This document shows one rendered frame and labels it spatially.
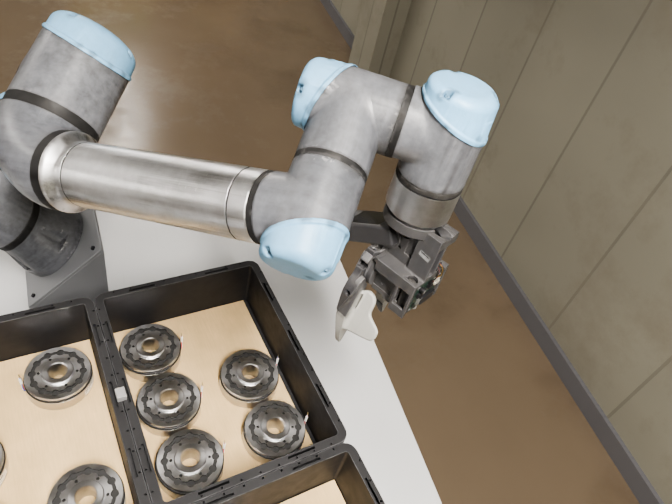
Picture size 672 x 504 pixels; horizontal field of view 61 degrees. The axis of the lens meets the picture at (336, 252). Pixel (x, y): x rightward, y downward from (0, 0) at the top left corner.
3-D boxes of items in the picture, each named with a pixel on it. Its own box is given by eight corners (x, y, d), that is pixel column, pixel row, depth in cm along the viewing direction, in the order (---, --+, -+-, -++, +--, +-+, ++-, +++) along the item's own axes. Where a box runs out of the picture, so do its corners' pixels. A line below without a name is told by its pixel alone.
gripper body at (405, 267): (398, 323, 68) (432, 248, 60) (345, 280, 71) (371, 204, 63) (434, 296, 73) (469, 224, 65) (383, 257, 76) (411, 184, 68)
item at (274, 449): (312, 448, 95) (313, 447, 94) (253, 465, 91) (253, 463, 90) (294, 396, 101) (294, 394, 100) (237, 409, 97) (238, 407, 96)
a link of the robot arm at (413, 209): (381, 171, 61) (424, 151, 66) (369, 205, 64) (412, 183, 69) (437, 209, 58) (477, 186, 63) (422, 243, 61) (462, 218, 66)
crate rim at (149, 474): (347, 445, 91) (351, 438, 89) (156, 524, 77) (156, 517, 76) (254, 266, 113) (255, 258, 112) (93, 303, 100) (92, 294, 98)
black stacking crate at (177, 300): (334, 471, 98) (349, 440, 90) (158, 546, 84) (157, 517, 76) (249, 298, 120) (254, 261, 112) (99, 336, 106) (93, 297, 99)
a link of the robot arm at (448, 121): (425, 56, 58) (506, 82, 58) (393, 148, 65) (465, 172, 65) (416, 85, 52) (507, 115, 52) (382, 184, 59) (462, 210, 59)
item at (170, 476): (232, 478, 89) (232, 476, 88) (166, 503, 84) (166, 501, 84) (211, 421, 94) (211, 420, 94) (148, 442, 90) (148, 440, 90)
